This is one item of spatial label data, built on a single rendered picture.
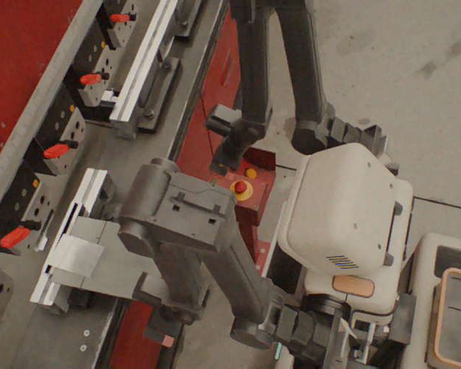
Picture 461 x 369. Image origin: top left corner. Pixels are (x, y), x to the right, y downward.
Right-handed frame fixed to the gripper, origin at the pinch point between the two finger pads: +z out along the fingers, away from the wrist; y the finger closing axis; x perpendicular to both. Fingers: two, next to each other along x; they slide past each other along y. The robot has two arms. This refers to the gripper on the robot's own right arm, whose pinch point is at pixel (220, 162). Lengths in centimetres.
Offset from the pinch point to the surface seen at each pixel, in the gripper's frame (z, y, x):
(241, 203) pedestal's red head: 17.3, 0.0, 13.9
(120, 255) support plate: 6.5, 32.5, -13.7
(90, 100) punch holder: -6.2, 4.4, -36.3
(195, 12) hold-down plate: 22, -63, -24
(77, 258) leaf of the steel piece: 10.9, 36.3, -22.7
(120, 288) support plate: 5.0, 40.2, -10.6
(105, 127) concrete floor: 133, -64, -41
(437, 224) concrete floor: 54, -52, 114
